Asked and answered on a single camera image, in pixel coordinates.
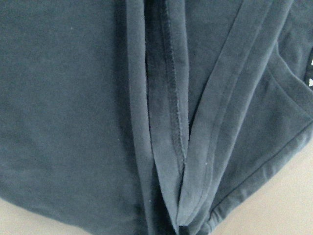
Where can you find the black graphic t-shirt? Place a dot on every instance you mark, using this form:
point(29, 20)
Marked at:
point(150, 117)

